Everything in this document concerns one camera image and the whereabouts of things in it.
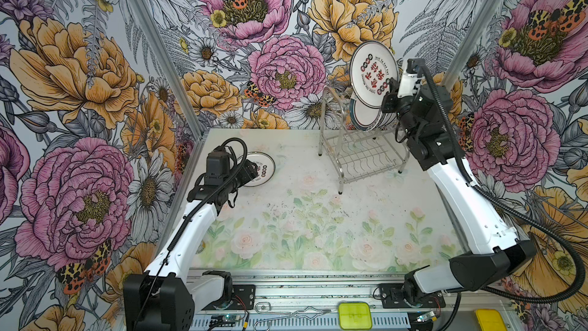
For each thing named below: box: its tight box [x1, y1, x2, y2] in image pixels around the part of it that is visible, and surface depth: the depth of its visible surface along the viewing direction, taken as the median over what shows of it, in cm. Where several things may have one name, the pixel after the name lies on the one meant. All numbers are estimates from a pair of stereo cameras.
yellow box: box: [475, 308, 508, 331], surface depth 72 cm
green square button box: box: [338, 301, 373, 331], surface depth 72 cm
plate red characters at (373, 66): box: [349, 40, 400, 109], surface depth 72 cm
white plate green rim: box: [349, 98, 383, 132], surface depth 89 cm
